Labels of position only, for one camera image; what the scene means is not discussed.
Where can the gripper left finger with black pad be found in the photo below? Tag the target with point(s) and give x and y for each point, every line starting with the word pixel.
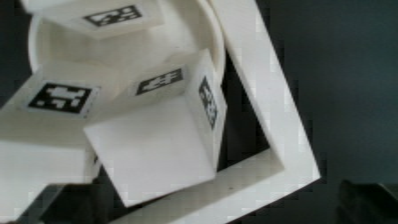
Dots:
pixel 69 204

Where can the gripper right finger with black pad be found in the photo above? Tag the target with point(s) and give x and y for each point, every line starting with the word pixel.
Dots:
pixel 368 203

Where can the white stool leg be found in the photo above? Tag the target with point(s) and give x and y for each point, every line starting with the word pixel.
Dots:
pixel 100 18
pixel 45 151
pixel 155 133

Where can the white round stool seat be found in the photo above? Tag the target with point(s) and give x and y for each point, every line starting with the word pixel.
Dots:
pixel 139 50

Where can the white front fence rail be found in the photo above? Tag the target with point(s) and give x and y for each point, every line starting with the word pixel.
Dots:
pixel 249 186

